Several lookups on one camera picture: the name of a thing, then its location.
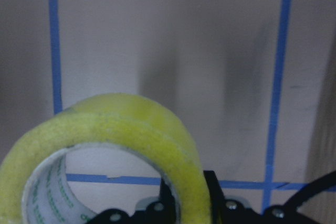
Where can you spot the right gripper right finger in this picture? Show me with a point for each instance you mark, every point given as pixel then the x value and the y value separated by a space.
pixel 225 210

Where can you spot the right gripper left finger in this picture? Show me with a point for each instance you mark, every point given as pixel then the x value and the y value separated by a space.
pixel 162 209

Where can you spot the yellow clear tape roll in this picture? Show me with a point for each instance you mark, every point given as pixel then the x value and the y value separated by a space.
pixel 130 121

